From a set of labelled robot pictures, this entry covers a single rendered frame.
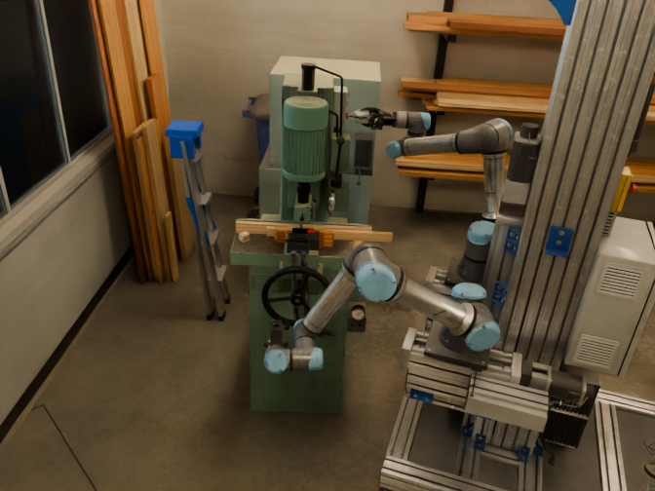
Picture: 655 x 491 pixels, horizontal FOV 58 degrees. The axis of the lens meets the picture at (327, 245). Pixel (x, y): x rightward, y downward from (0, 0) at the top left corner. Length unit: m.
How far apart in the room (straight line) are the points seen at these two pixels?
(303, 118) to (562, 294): 1.15
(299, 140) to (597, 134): 1.06
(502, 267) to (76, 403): 2.12
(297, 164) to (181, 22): 2.61
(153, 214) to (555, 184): 2.48
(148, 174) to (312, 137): 1.57
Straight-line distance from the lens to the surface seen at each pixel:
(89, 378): 3.34
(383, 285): 1.76
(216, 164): 5.03
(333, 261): 2.46
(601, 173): 2.04
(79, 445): 3.02
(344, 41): 4.61
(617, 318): 2.23
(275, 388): 2.90
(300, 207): 2.47
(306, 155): 2.35
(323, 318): 2.00
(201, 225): 3.27
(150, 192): 3.70
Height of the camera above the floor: 2.15
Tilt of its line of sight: 29 degrees down
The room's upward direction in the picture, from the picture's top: 3 degrees clockwise
